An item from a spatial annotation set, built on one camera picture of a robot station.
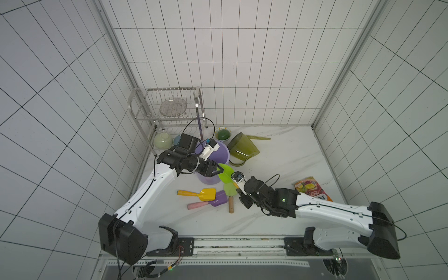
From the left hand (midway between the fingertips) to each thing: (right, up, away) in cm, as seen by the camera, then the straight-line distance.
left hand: (215, 172), depth 73 cm
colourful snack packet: (+47, -10, +15) cm, 51 cm away
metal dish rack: (-28, +27, +16) cm, 43 cm away
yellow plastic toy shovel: (-6, -14, +15) cm, 21 cm away
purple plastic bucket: (+2, +6, +11) cm, 13 cm away
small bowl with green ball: (+2, +18, +36) cm, 40 cm away
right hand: (+8, -8, +2) cm, 11 cm away
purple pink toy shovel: (+2, -16, +13) cm, 20 cm away
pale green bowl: (-32, +13, +25) cm, 43 cm away
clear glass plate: (-25, +32, +19) cm, 44 cm away
